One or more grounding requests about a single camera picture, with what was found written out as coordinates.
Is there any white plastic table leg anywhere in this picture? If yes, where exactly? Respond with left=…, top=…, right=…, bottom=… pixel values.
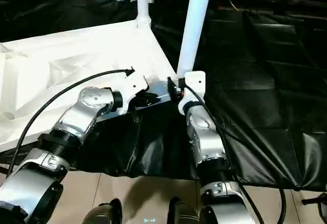
left=176, top=0, right=215, bottom=80
left=135, top=0, right=153, bottom=29

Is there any white plastic table top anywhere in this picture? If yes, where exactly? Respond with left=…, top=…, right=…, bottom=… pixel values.
left=0, top=19, right=180, bottom=151

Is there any black work mat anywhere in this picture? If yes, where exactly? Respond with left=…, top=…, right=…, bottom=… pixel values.
left=0, top=0, right=327, bottom=191

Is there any black left robot foot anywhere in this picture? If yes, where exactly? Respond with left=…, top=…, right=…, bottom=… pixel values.
left=82, top=198, right=124, bottom=224

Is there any black metal stand leg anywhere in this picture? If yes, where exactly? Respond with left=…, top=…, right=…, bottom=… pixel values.
left=300, top=193, right=327, bottom=222

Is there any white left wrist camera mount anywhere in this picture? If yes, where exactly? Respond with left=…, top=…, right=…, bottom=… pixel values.
left=118, top=73, right=150, bottom=116

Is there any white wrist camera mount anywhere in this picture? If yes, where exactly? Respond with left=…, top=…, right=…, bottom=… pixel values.
left=177, top=71, right=207, bottom=116
left=118, top=73, right=150, bottom=116

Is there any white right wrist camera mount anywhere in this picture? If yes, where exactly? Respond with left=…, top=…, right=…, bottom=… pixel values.
left=177, top=71, right=207, bottom=116

